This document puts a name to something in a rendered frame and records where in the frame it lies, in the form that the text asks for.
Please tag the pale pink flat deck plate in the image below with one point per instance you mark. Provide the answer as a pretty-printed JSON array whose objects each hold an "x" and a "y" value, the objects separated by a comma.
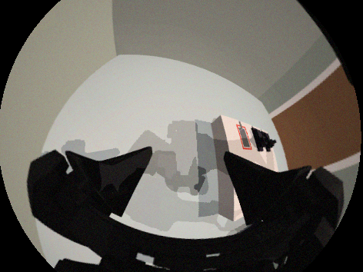
[{"x": 250, "y": 143}]

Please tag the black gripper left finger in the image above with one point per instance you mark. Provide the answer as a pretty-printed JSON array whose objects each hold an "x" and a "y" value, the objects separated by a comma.
[{"x": 114, "y": 179}]

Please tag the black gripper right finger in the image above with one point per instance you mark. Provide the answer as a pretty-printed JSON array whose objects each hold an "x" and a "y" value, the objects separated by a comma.
[{"x": 259, "y": 188}]

